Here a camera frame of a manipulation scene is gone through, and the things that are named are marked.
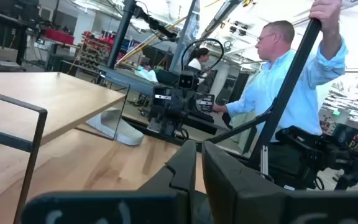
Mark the white slide sandal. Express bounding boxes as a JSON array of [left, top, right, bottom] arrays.
[[85, 107, 145, 146]]

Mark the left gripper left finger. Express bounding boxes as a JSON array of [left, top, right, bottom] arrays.
[[20, 139, 198, 224]]

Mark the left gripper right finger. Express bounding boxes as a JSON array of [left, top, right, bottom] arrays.
[[201, 141, 358, 224]]

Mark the red crate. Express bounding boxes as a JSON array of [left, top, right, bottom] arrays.
[[44, 27, 75, 45]]

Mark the white crumpled cloth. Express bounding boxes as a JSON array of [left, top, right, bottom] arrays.
[[134, 67, 158, 83]]

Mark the wooden shelf with black frame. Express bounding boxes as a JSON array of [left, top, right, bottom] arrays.
[[0, 72, 131, 224]]

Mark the black desk pole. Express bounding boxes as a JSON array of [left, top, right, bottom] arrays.
[[106, 0, 178, 70]]

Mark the parts rack with bins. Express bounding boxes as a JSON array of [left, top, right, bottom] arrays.
[[78, 30, 111, 71]]

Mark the black background table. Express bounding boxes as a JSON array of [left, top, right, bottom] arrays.
[[0, 11, 40, 66]]

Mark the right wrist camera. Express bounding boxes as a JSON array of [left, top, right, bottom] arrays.
[[178, 70, 200, 91]]

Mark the grey desk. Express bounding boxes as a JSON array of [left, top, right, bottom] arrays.
[[98, 65, 173, 97]]

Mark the standing person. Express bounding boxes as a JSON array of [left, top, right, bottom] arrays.
[[213, 0, 349, 184]]

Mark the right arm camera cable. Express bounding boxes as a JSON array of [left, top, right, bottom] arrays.
[[180, 38, 225, 75]]

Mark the seated person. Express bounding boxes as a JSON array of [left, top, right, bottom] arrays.
[[187, 47, 211, 85]]

